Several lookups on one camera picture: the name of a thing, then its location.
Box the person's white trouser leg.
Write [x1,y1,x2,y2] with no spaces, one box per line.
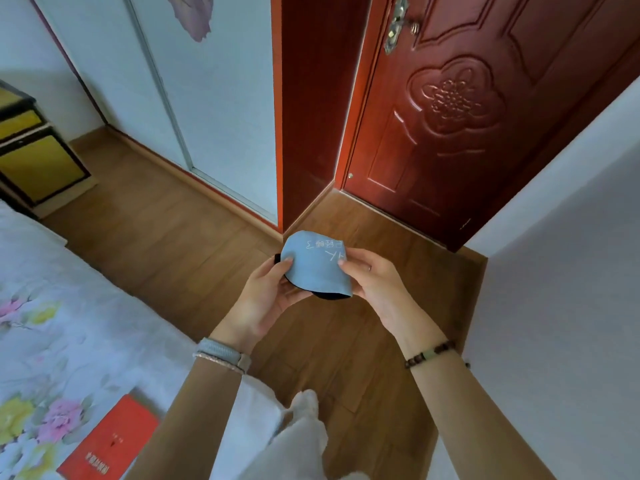
[239,390,371,480]

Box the yellow black bedside cabinet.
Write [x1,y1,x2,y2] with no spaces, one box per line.
[0,80,97,219]

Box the person's left forearm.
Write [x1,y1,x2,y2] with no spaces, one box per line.
[125,322,261,480]

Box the person's right forearm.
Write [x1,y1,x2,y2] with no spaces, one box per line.
[387,320,556,480]

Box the dark beaded bracelet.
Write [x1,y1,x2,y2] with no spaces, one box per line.
[404,340,471,370]

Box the white sliding wardrobe door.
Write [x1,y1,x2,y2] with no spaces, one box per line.
[31,0,279,226]

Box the metal door handle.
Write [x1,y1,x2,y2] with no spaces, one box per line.
[384,0,422,55]

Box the red wooden door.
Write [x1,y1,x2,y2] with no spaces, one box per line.
[342,0,640,251]

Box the person's right hand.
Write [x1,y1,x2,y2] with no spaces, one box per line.
[338,248,426,340]

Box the light blue cloth piece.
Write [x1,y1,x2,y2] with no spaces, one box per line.
[280,231,354,298]

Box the grey wrist band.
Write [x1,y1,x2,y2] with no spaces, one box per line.
[193,337,252,375]

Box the floral white bed sheet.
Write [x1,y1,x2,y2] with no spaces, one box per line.
[0,201,286,480]

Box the red wooden door frame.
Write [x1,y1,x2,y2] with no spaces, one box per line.
[270,0,373,234]

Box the person's left hand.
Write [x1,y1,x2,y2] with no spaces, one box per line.
[221,256,315,341]

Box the red book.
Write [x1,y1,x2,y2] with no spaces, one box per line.
[56,395,160,480]

